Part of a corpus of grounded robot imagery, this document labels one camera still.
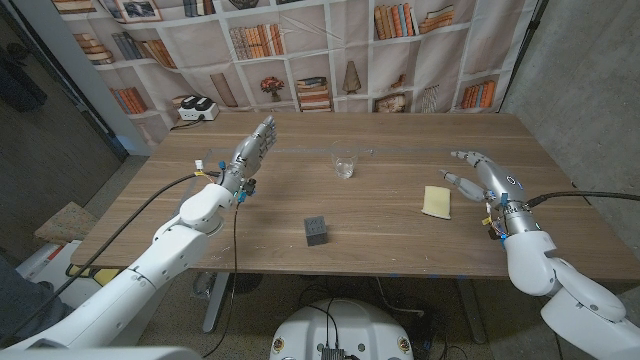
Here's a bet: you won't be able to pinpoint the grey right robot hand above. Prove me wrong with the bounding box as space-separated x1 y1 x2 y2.
439 149 542 236

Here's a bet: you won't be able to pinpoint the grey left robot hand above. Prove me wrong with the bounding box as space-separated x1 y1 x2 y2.
218 115 278 196

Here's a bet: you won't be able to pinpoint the pale yellow sponge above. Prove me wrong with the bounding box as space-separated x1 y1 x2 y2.
421 185 452 221

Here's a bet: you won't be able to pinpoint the clear glass cup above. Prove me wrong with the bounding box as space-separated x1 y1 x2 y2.
329 139 360 180

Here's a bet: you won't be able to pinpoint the dark grey block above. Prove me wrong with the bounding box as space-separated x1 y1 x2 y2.
303 215 329 247

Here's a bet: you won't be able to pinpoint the white power strip black plugs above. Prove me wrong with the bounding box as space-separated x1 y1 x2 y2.
177 95 221 122

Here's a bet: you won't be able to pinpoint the printed bookshelf backdrop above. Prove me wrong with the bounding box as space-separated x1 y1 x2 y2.
49 0 542 147

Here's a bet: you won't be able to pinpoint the grey table leg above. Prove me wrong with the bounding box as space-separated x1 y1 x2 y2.
201 272 232 334
456 278 488 345

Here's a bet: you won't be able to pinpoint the black backdrop stand pole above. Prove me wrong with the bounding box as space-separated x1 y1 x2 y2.
499 0 549 114

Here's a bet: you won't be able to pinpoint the yellow and black floor item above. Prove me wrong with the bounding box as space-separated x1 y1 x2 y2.
65 263 122 288

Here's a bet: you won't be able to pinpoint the speckled cork board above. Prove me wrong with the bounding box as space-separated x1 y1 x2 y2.
33 201 100 245

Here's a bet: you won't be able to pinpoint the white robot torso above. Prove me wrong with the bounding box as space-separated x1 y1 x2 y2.
269 298 415 360

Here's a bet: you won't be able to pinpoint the white box on floor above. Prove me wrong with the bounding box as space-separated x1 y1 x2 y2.
14 239 85 309

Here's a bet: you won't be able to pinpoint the person in dark trousers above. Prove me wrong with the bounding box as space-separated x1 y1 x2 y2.
0 254 76 347

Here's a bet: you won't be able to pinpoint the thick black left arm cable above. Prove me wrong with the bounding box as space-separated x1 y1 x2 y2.
0 171 222 347

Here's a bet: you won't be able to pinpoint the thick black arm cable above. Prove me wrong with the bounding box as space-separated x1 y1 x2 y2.
526 190 640 209
0 171 222 347

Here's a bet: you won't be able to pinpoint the black power strip cord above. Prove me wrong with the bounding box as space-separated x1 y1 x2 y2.
169 116 205 133

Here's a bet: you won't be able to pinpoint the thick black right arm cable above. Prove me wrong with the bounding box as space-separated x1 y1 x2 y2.
526 190 640 209

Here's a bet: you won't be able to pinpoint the thin black left wrist cable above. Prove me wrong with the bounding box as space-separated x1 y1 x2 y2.
202 198 242 359

